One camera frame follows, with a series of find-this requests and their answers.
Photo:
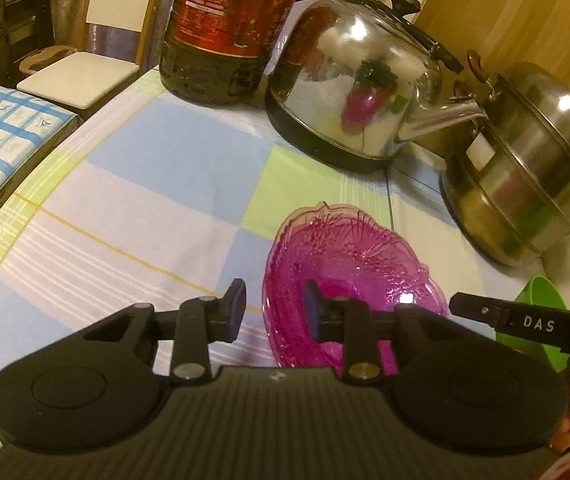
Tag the stainless steel steamer pot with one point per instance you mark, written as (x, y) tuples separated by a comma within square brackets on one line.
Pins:
[(530, 170)]

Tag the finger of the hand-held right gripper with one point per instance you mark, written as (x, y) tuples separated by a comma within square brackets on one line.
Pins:
[(480, 312)]

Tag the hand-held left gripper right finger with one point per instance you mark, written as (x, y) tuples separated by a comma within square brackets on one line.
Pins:
[(313, 312)]

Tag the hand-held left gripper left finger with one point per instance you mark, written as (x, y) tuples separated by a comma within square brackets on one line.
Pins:
[(235, 306)]

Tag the cooking oil bottle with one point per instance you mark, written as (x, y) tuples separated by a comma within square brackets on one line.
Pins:
[(215, 10)]

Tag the stainless steel kettle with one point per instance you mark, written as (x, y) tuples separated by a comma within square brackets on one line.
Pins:
[(340, 85)]

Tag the pink transparent plastic plate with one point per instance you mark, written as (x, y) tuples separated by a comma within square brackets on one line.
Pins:
[(355, 260), (345, 275), (365, 240)]

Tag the wooden panel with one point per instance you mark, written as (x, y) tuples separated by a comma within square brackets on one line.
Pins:
[(515, 10)]

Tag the pastel checked tablecloth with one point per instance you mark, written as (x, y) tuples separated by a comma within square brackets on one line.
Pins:
[(140, 200)]

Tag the green plastic bowl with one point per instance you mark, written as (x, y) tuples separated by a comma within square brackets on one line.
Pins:
[(540, 295)]

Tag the white wooden chair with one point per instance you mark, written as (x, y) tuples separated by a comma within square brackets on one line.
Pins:
[(75, 77)]

